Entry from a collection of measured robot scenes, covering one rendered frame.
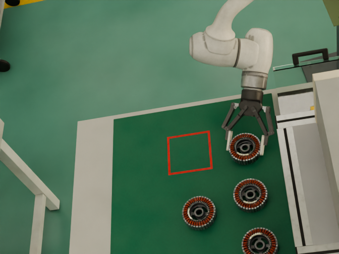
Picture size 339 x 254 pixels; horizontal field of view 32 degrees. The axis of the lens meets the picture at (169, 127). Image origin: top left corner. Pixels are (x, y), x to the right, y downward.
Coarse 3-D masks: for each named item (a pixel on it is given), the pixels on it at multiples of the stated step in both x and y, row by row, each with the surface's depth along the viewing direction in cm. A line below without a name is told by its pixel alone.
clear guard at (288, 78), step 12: (312, 60) 187; (324, 60) 181; (336, 60) 178; (276, 72) 181; (288, 72) 180; (300, 72) 179; (312, 72) 178; (276, 84) 179; (288, 84) 178; (300, 84) 177; (312, 84) 176; (288, 96) 176; (300, 96) 175; (312, 96) 174; (288, 108) 173; (300, 108) 172
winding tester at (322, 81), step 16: (320, 80) 146; (336, 80) 145; (320, 96) 143; (336, 96) 142; (320, 112) 143; (336, 112) 140; (320, 128) 152; (336, 128) 138; (336, 144) 136; (336, 160) 133; (336, 176) 131; (336, 192) 133; (336, 208) 141
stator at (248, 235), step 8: (248, 232) 186; (256, 232) 185; (264, 232) 184; (272, 232) 184; (248, 240) 184; (272, 240) 182; (248, 248) 183; (256, 248) 183; (264, 248) 184; (272, 248) 181
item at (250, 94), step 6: (246, 90) 201; (252, 90) 200; (246, 96) 201; (252, 96) 200; (258, 96) 200; (240, 102) 204; (246, 102) 203; (252, 102) 202; (258, 102) 202; (240, 108) 204; (258, 108) 202; (246, 114) 203; (252, 114) 202
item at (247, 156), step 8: (240, 136) 205; (248, 136) 205; (232, 144) 204; (240, 144) 206; (248, 144) 205; (256, 144) 202; (232, 152) 202; (248, 152) 203; (256, 152) 200; (240, 160) 200; (248, 160) 201
